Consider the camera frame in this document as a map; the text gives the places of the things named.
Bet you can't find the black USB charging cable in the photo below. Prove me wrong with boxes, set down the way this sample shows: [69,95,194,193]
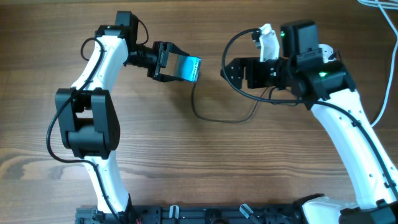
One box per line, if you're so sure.
[190,49,343,124]

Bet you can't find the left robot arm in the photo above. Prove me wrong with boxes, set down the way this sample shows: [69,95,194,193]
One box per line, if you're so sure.
[46,11,201,223]

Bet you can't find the Galaxy S25 smartphone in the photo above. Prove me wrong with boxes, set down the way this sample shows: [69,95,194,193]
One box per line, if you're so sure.
[174,55,201,83]

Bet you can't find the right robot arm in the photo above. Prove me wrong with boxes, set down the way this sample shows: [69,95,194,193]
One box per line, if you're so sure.
[221,20,397,223]

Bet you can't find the white power strip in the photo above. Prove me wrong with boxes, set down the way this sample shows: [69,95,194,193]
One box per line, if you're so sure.
[318,44,336,63]

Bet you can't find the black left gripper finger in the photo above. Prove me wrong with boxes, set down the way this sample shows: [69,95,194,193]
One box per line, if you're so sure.
[169,43,190,56]
[158,73,184,82]

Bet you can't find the black right camera cable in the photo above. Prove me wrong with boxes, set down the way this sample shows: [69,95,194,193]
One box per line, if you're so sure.
[220,27,398,200]

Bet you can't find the white power strip cord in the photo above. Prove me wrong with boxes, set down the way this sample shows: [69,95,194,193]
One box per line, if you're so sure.
[357,0,398,128]

